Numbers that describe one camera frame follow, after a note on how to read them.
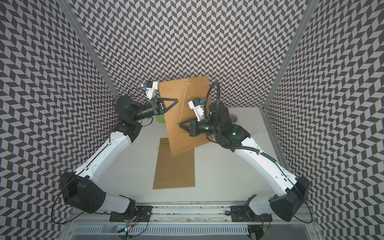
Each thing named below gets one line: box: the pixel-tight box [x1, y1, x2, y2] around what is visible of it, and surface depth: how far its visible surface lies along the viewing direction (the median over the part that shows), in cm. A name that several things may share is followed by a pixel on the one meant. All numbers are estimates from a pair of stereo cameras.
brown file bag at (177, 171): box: [152, 137, 196, 190], surface depth 88 cm
